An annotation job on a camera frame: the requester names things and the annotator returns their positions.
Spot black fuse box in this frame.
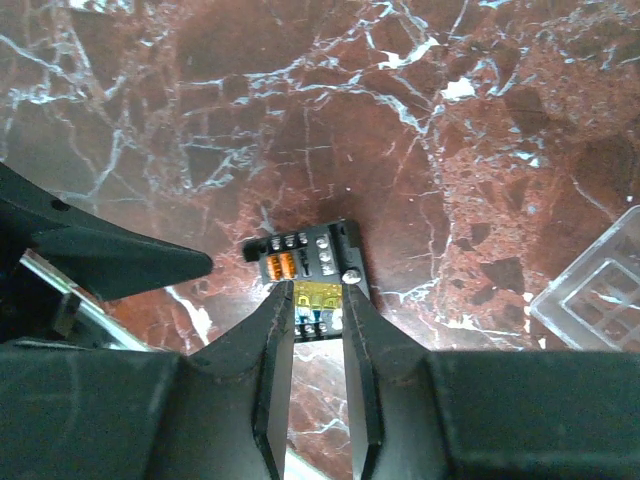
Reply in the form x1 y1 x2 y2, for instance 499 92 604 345
242 220 371 343

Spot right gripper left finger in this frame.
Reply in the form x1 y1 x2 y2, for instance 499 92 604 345
1 282 294 479

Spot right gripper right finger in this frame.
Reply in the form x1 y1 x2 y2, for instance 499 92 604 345
342 286 639 479

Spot yellow blade fuse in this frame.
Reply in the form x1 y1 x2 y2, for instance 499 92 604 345
294 281 342 323

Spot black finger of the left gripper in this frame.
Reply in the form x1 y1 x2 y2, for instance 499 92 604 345
1 165 213 301

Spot clear fuse box cover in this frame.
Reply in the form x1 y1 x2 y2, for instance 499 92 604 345
531 206 640 353

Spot orange blade fuse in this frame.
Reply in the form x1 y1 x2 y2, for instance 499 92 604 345
279 252 297 280
266 255 283 282

